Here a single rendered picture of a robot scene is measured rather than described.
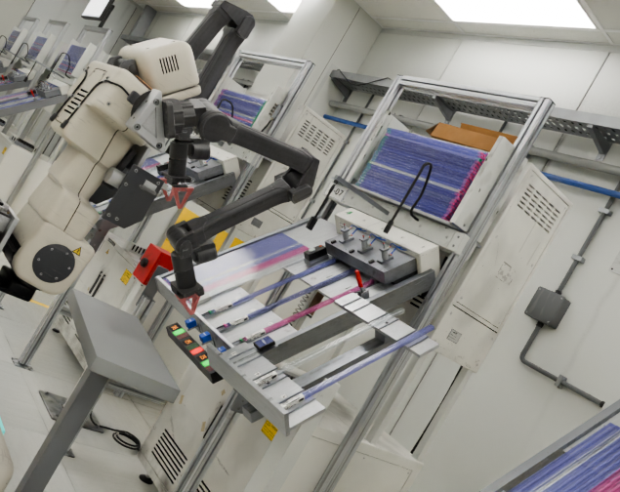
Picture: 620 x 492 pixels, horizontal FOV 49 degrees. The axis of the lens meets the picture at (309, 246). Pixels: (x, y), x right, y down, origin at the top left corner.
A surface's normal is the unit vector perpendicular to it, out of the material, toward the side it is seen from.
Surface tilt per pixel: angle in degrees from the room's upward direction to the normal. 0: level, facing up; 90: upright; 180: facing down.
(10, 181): 90
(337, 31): 90
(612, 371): 90
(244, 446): 90
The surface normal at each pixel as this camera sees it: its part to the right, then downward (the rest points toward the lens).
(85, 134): 0.53, 0.30
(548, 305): -0.68, -0.40
